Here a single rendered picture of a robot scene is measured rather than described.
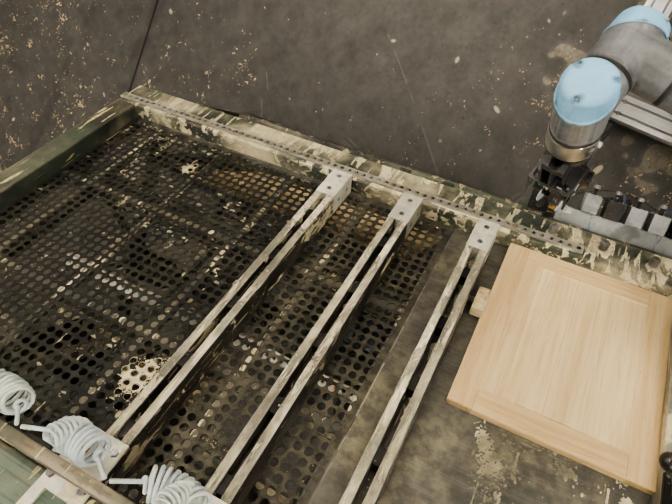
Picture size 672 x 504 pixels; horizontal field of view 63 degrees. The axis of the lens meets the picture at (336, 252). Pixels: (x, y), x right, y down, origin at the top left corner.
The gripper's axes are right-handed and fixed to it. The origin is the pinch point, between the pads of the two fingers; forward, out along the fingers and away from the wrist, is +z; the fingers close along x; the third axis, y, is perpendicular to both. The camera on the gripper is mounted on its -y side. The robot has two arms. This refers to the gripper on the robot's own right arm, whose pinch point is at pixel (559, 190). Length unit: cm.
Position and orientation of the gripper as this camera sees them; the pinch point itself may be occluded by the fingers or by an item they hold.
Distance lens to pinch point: 110.0
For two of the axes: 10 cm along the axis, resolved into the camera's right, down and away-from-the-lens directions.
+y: -6.2, 7.8, -1.3
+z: 2.3, 3.4, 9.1
